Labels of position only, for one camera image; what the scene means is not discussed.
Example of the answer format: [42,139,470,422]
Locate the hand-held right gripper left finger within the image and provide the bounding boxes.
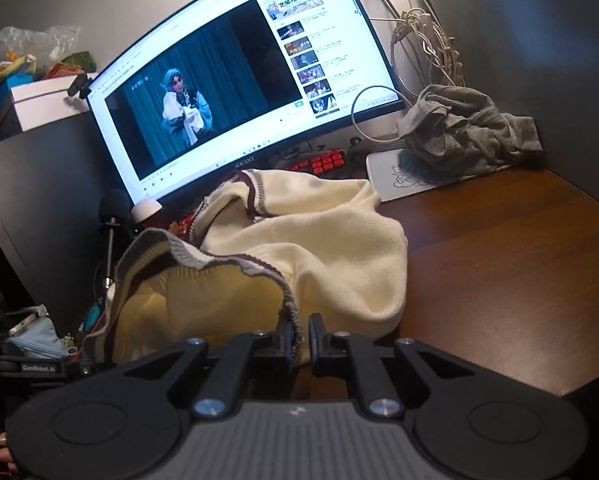
[124,314,303,418]

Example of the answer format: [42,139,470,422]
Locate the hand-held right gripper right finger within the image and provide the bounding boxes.
[307,312,475,418]

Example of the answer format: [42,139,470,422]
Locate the cream knit vest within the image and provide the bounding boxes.
[82,169,410,366]

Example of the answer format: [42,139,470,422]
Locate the blue face mask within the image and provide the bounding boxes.
[4,317,67,361]

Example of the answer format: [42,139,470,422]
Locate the teal plastic item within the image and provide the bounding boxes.
[82,300,102,333]

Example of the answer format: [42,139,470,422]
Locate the black microphone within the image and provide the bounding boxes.
[98,190,132,291]

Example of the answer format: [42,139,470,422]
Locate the white mouse pad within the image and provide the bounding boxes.
[366,147,473,204]

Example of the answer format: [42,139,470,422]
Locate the red backlit keyboard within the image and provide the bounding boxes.
[172,147,350,241]

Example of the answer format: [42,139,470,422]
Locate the white dome lamp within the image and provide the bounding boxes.
[130,199,162,223]

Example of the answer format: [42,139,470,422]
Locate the grey crumpled garment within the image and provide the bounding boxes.
[398,84,544,177]

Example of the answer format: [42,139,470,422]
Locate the white cardboard box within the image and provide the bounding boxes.
[6,76,92,133]

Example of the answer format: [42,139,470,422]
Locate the teal box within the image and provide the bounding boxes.
[0,74,34,116]

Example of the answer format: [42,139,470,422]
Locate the black webcam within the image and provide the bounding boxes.
[68,74,94,98]

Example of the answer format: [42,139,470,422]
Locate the curved computer monitor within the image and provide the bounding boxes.
[86,0,405,206]

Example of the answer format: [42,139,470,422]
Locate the yellow green snack pack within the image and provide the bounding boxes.
[0,55,37,98]

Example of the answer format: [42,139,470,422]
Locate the green orange box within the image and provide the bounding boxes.
[44,50,97,81]

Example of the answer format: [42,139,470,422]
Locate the clear plastic bag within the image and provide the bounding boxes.
[0,25,82,68]

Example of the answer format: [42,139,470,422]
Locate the white looped cable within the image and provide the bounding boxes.
[352,85,415,143]

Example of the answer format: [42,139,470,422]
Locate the white cable bundle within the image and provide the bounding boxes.
[379,0,467,106]

